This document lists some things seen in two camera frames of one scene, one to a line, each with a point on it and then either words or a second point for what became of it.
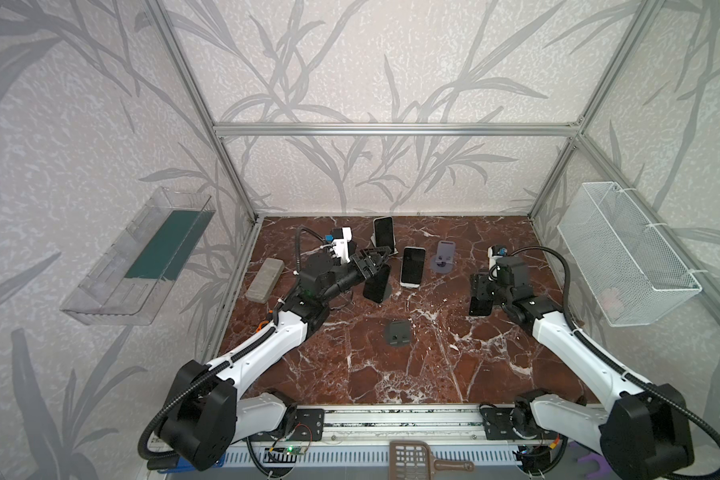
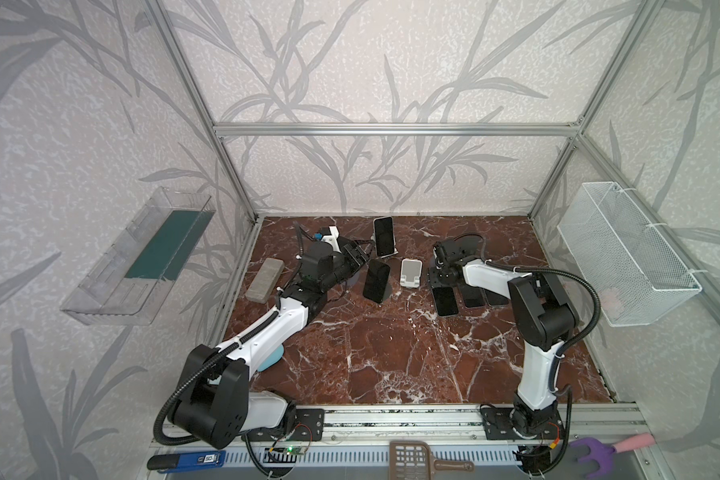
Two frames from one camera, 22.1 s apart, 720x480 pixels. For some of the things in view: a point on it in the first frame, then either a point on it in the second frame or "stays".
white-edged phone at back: x=383 y=231 stays
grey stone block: x=265 y=280 stays
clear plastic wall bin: x=132 y=279 stays
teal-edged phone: x=412 y=266 → x=445 y=301
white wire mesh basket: x=631 y=272 stays
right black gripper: x=483 y=288 → x=441 y=275
